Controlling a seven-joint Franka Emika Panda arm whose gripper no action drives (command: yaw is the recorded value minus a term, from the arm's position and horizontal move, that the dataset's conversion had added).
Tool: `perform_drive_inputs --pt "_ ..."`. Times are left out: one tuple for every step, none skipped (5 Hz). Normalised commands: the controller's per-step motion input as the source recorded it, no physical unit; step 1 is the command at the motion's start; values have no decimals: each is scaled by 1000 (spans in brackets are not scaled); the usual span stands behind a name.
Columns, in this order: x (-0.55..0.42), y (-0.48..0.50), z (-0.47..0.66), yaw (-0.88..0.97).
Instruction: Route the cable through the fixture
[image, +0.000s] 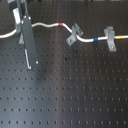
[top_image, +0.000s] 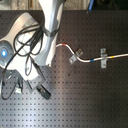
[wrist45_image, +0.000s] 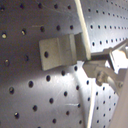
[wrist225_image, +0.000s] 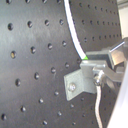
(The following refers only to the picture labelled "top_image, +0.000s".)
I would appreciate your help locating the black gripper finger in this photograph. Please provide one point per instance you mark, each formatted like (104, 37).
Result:
(44, 93)

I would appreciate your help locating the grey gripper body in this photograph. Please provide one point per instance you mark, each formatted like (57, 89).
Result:
(30, 86)

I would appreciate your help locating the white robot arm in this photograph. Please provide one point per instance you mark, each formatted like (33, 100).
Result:
(29, 45)

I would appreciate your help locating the black perforated breadboard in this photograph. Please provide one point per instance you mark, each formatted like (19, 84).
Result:
(83, 95)

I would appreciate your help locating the metal cable clamp bracket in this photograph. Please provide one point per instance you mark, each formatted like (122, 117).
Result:
(103, 54)

